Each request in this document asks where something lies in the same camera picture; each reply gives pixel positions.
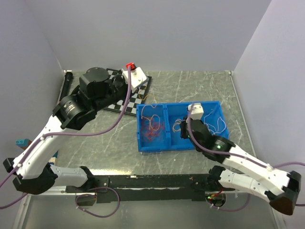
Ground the black marker orange cap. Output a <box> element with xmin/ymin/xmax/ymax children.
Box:
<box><xmin>58</xmin><ymin>71</ymin><xmax>73</xmax><ymax>102</ymax></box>

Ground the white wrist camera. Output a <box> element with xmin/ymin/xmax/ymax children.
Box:
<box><xmin>131</xmin><ymin>67</ymin><xmax>148</xmax><ymax>93</ymax></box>
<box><xmin>187</xmin><ymin>103</ymin><xmax>204</xmax><ymax>120</ymax></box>

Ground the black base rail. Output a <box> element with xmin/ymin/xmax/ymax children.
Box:
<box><xmin>65</xmin><ymin>174</ymin><xmax>235</xmax><ymax>204</ymax></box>

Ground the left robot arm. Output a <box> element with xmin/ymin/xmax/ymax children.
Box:
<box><xmin>3</xmin><ymin>67</ymin><xmax>132</xmax><ymax>195</ymax></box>

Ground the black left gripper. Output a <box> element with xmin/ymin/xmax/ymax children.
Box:
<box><xmin>92</xmin><ymin>68</ymin><xmax>139</xmax><ymax>112</ymax></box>

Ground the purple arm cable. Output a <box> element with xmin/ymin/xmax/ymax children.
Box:
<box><xmin>0</xmin><ymin>66</ymin><xmax>133</xmax><ymax>210</ymax></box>
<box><xmin>187</xmin><ymin>111</ymin><xmax>305</xmax><ymax>207</ymax></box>

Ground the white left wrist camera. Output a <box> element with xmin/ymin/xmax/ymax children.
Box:
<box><xmin>131</xmin><ymin>67</ymin><xmax>148</xmax><ymax>93</ymax></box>

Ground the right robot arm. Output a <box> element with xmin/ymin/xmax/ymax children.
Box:
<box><xmin>180</xmin><ymin>116</ymin><xmax>302</xmax><ymax>216</ymax></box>

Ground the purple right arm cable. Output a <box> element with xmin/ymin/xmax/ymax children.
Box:
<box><xmin>187</xmin><ymin>111</ymin><xmax>305</xmax><ymax>207</ymax></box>

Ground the blue brown toy block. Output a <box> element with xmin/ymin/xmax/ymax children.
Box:
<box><xmin>16</xmin><ymin>138</ymin><xmax>32</xmax><ymax>150</ymax></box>

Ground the blue three-compartment bin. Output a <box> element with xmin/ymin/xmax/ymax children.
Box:
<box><xmin>136</xmin><ymin>101</ymin><xmax>229</xmax><ymax>153</ymax></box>

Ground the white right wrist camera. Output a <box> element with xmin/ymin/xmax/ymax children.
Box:
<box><xmin>187</xmin><ymin>103</ymin><xmax>204</xmax><ymax>120</ymax></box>

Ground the black white chessboard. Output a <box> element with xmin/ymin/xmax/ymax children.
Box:
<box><xmin>106</xmin><ymin>68</ymin><xmax>152</xmax><ymax>116</ymax></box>

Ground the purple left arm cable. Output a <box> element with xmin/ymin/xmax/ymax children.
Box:
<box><xmin>0</xmin><ymin>66</ymin><xmax>133</xmax><ymax>210</ymax></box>

